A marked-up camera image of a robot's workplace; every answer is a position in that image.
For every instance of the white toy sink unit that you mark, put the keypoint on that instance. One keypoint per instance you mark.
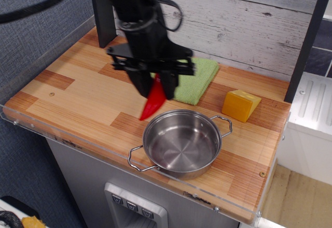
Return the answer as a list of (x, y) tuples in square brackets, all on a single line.
[(306, 143)]

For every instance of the dark right vertical post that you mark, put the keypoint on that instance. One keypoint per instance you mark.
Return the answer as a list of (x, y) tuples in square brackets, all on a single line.
[(309, 39)]

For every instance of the dark left vertical post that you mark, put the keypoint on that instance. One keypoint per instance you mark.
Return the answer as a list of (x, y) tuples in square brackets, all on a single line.
[(105, 21)]

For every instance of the yellow object at corner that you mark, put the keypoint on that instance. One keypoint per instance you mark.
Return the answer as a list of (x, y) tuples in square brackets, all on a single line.
[(32, 222)]

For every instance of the yellow cheese wedge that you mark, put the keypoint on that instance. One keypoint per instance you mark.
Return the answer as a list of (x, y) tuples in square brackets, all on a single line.
[(240, 105)]

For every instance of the red chili pepper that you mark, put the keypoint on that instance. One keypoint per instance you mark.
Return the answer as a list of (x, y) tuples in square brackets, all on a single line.
[(155, 99)]

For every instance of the silver dispenser button panel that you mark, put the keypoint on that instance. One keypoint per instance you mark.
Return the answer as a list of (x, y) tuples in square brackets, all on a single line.
[(131, 210)]

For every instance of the green folded cloth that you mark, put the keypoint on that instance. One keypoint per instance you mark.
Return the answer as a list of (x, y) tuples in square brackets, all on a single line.
[(191, 88)]

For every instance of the grey toy fridge cabinet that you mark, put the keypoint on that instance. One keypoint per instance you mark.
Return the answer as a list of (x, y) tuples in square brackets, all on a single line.
[(86, 176)]

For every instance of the dark vertical post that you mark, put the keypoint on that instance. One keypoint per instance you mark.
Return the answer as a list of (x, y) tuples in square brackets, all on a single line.
[(309, 39), (105, 21)]

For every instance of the stainless steel pot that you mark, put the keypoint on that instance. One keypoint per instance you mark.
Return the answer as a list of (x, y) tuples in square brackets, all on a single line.
[(182, 143)]

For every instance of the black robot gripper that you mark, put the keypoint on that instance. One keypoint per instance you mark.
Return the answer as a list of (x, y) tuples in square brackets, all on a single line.
[(149, 50)]

